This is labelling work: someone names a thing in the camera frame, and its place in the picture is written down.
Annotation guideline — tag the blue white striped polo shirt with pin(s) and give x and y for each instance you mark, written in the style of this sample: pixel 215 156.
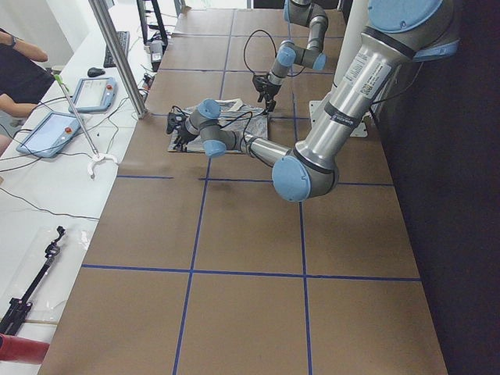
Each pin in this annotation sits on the blue white striped polo shirt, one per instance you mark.
pixel 234 125

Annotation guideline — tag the white reacher grabber stick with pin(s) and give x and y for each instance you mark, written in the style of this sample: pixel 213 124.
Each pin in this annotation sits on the white reacher grabber stick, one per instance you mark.
pixel 97 155

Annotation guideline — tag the grey box on desk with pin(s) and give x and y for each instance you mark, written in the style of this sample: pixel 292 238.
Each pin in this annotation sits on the grey box on desk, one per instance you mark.
pixel 156 53

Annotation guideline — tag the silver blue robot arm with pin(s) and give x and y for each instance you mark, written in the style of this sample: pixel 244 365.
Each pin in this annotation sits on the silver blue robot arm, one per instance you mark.
pixel 305 14
pixel 396 32

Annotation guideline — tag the black folded tripod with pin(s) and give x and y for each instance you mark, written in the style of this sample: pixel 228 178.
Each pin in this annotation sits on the black folded tripod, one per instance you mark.
pixel 20 307

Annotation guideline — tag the red cylinder object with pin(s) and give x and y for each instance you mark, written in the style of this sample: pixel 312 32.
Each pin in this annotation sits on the red cylinder object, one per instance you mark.
pixel 22 350

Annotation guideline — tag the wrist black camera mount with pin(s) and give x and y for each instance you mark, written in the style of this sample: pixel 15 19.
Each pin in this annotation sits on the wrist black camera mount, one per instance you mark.
pixel 260 82
pixel 176 122

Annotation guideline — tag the seated person in black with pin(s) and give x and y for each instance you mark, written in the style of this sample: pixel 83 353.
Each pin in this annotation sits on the seated person in black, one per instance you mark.
pixel 24 82

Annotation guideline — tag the black computer mouse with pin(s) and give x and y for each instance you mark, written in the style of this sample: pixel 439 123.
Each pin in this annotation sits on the black computer mouse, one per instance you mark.
pixel 95 72

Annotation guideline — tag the near blue teach pendant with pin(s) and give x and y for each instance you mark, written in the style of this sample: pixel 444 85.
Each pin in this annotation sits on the near blue teach pendant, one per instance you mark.
pixel 50 136

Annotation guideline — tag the blue teach pendant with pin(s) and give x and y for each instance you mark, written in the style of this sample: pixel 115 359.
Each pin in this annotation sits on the blue teach pendant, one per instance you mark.
pixel 94 95
pixel 50 136

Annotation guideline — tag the aluminium frame post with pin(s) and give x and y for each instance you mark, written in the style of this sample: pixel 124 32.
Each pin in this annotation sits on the aluminium frame post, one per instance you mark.
pixel 105 23

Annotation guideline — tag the far blue teach pendant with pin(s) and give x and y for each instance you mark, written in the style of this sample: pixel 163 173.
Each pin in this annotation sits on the far blue teach pendant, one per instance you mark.
pixel 94 95

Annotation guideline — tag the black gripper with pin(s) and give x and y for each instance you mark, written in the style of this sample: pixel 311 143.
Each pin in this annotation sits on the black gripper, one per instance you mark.
pixel 183 135
pixel 267 87

